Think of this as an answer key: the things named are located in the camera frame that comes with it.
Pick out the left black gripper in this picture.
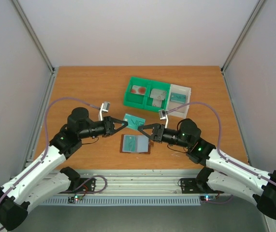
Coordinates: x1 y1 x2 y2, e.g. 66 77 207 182
79 116 128 139

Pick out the left controller board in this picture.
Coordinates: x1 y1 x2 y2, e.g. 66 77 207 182
68 195 84 204

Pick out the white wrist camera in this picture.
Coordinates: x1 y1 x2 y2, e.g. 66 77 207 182
98 101 110 121
159 110 169 128

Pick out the grey slotted cable duct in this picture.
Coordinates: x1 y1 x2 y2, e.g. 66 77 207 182
42 196 201 207

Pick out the right aluminium frame post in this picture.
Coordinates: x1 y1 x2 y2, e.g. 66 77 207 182
220 0 268 74

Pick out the left aluminium frame post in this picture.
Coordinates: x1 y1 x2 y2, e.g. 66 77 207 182
10 0 56 74

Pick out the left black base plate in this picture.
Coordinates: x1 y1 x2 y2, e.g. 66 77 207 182
64 178 96 193

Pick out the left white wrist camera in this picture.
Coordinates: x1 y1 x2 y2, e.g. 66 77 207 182
98 101 110 121

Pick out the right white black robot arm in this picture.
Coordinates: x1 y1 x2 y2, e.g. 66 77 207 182
138 119 276 220

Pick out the green bin middle compartment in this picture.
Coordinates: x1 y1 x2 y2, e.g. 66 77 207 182
144 80 171 112

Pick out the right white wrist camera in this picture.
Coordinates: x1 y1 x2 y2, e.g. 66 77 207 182
159 110 169 128

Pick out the white plastic bin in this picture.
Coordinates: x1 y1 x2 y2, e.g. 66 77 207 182
165 84 191 119

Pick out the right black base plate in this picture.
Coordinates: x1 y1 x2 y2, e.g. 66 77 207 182
177 178 223 195

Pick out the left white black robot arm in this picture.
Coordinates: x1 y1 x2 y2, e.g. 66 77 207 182
0 107 128 231

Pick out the brown leather card holder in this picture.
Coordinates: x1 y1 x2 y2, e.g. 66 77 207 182
119 134 154 154

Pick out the teal VIP card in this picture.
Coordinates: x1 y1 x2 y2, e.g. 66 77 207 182
123 114 145 131

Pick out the right controller board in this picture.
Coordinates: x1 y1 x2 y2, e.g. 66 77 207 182
200 195 217 202

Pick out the aluminium front rail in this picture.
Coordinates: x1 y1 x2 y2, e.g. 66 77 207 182
9 169 249 197

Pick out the aluminium frame post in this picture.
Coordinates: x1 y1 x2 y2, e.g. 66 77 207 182
220 0 268 74
10 0 56 74

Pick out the grey silver card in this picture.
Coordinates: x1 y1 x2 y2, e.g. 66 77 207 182
149 88 167 100

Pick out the controller board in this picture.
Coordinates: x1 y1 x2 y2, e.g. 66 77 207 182
68 195 84 204
200 195 217 202

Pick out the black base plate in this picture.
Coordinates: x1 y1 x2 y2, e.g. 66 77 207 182
177 178 223 195
64 178 96 193

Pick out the card with red circles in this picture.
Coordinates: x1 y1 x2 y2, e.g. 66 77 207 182
130 85 146 96

